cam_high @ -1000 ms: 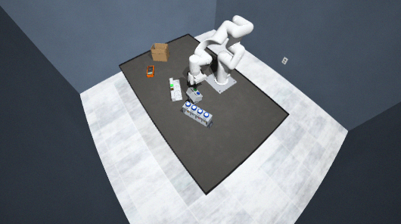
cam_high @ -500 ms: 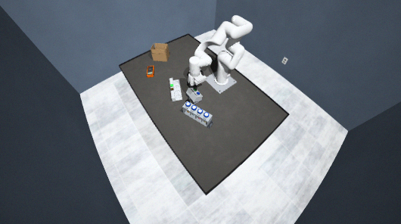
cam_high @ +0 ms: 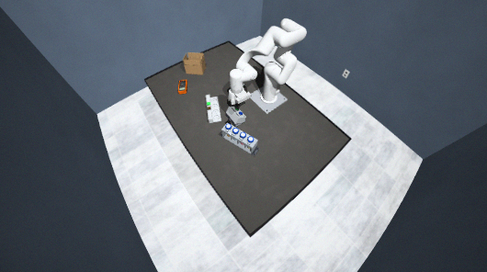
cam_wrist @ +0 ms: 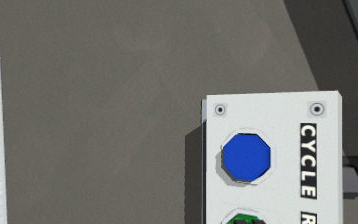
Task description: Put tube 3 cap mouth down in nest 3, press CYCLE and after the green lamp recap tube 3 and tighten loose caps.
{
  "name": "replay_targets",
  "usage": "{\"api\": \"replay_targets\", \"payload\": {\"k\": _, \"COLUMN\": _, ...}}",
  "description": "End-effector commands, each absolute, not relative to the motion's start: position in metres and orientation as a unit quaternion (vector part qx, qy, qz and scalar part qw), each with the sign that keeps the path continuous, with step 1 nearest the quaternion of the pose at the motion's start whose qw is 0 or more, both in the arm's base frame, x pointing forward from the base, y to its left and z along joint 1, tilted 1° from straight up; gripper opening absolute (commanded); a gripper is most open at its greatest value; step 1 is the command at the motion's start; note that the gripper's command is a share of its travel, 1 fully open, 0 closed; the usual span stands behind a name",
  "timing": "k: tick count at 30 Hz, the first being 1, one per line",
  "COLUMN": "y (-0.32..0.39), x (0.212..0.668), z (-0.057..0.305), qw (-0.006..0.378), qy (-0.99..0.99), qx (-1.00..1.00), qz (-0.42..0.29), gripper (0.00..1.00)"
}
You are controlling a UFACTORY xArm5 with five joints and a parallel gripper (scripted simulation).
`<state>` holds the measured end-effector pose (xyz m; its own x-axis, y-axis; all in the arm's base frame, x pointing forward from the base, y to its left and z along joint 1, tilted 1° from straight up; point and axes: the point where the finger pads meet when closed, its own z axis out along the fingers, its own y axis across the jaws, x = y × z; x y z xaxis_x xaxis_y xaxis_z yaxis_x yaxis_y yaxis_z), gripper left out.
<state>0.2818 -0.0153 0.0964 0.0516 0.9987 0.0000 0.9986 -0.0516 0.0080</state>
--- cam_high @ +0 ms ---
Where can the small brown cardboard box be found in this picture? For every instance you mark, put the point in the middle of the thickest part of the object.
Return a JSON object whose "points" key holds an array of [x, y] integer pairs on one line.
{"points": [[194, 66]]}

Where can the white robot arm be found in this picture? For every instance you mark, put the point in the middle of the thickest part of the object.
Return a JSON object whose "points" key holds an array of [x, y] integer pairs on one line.
{"points": [[274, 36]]}

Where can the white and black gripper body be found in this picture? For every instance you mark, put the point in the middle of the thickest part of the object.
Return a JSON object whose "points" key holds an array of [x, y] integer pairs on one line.
{"points": [[232, 97]]}

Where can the white control panel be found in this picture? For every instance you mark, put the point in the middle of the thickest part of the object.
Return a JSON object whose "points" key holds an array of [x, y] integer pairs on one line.
{"points": [[236, 116]]}

